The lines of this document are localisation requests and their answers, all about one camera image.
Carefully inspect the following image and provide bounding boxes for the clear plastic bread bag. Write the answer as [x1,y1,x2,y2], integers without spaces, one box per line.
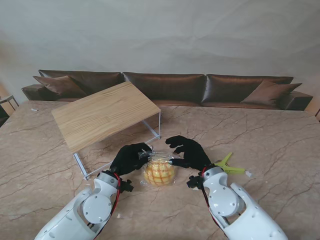
[138,149,178,188]

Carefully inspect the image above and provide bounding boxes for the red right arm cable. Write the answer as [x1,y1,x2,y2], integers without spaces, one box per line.
[200,166,210,208]

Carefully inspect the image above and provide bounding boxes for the yellow melon pan bread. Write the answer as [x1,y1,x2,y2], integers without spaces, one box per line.
[143,159,177,187]

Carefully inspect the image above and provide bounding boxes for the wooden shelf riser white legs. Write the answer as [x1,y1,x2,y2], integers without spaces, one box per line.
[51,80,162,181]

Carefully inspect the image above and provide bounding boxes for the red left arm cable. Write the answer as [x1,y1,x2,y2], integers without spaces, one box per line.
[93,171,123,236]

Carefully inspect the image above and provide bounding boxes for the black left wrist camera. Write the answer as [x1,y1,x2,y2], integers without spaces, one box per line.
[119,179,135,194]

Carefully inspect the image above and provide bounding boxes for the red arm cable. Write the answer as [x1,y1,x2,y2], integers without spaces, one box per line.
[200,166,210,208]
[93,171,123,236]

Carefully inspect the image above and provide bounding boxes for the black frame side table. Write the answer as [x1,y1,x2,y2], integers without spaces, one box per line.
[0,95,20,128]

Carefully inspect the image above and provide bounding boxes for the green plastic sealing clip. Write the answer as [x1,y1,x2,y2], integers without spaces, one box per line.
[214,152,246,175]

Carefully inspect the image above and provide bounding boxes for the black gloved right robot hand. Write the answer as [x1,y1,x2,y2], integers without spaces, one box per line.
[165,135,212,171]

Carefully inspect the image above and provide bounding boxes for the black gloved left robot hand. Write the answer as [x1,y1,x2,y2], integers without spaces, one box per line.
[109,142,153,177]

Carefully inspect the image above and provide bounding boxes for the brown leather sofa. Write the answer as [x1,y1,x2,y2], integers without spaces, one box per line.
[21,69,314,111]

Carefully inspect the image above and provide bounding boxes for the brown sofa cushion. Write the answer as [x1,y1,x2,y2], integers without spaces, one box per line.
[33,75,87,97]
[240,80,303,105]

